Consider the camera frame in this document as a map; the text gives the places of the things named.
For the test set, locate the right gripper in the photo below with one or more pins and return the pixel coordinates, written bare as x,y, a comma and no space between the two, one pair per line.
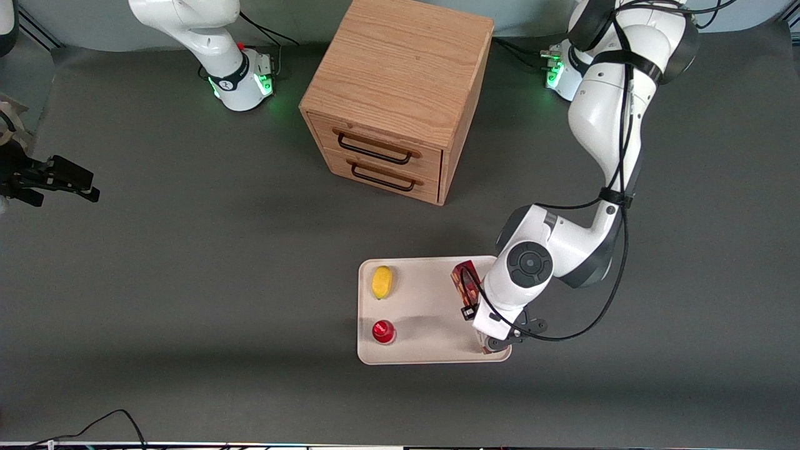
19,172

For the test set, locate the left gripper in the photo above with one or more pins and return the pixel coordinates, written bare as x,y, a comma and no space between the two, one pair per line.
464,314

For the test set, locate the red tartan cookie box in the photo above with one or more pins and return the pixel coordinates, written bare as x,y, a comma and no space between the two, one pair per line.
465,282

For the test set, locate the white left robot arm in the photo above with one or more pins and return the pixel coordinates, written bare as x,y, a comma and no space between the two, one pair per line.
600,119

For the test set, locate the white rectangular tray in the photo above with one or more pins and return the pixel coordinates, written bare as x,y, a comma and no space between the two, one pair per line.
425,312

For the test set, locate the small red cup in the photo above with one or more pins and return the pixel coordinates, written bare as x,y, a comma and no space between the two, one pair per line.
383,331

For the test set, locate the yellow lemon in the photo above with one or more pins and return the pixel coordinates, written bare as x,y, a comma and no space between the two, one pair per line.
382,282

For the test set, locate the wooden two-drawer cabinet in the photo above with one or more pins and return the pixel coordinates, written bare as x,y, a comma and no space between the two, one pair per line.
400,69

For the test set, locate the small black wrist camera box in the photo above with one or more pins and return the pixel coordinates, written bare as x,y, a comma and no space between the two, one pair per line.
469,311

